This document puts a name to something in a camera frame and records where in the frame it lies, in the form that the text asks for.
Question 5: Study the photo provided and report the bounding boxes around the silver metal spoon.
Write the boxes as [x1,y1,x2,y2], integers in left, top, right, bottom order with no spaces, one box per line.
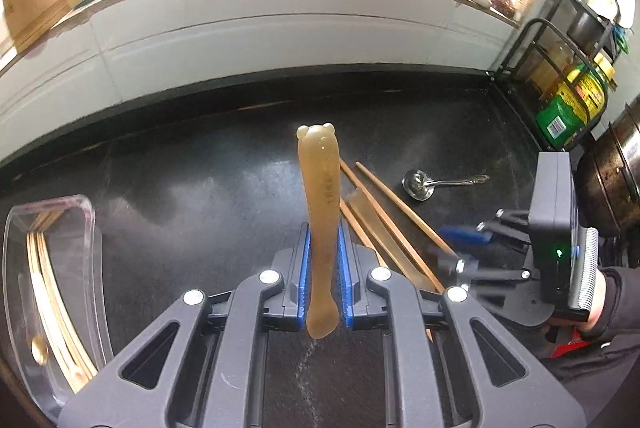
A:
[402,168,490,201]

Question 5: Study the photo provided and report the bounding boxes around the amber oil bottle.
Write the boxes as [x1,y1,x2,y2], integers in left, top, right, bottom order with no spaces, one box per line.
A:
[530,43,573,84]

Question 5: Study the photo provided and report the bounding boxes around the person's right forearm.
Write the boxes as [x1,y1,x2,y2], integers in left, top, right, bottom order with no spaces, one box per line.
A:
[547,253,640,381]

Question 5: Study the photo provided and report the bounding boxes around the black wire rack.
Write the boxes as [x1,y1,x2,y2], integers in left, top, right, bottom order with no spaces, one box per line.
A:
[487,0,633,149]

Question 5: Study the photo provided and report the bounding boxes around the green yellow-labelled bottle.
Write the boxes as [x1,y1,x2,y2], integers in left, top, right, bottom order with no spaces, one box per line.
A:
[535,60,617,150]

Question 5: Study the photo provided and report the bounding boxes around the brown wooden chopstick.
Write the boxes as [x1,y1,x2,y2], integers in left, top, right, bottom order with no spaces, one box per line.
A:
[355,161,460,258]
[339,199,390,270]
[339,158,446,294]

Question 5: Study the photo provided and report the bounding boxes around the metal cup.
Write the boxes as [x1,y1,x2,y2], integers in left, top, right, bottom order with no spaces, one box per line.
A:
[567,8,613,41]

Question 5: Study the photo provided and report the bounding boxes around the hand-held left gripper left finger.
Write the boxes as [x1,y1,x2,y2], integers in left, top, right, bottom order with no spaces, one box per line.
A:
[59,222,311,428]

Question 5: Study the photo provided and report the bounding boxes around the person's right hand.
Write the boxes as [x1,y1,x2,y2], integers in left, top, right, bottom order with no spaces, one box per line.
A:
[575,267,622,340]

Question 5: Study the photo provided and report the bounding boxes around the clear plastic container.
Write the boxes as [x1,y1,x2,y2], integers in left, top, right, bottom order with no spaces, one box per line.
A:
[2,194,113,414]

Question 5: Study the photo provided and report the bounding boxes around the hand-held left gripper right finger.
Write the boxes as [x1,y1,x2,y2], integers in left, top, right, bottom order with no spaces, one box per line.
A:
[337,223,587,428]

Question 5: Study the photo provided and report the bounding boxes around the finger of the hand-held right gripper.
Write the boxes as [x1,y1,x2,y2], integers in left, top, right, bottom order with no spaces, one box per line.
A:
[441,208,533,248]
[436,255,540,290]

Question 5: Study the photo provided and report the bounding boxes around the dark metal pot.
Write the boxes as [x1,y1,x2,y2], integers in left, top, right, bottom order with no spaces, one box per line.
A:
[575,95,640,236]

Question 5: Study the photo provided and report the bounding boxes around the pile of wooden chopsticks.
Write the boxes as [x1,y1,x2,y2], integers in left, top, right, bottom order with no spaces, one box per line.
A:
[26,208,98,394]

